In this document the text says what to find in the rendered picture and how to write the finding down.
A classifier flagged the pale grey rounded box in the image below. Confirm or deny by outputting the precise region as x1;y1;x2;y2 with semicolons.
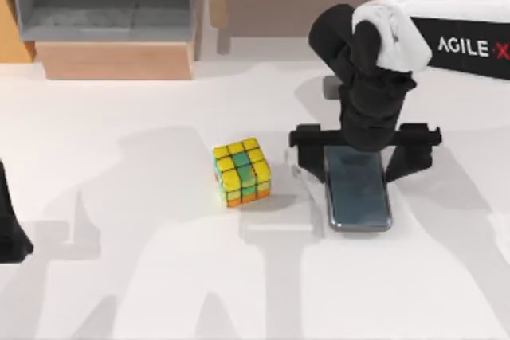
322;75;343;100

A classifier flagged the dark smartphone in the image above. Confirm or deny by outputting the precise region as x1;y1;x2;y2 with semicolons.
324;146;394;233

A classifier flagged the yellow and green puzzle cube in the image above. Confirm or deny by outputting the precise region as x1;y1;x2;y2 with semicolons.
211;137;273;209

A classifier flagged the pale wooden drawer front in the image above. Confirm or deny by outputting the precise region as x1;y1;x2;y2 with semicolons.
34;40;197;81

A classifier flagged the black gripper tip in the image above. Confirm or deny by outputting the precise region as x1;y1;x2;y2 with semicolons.
0;160;35;266

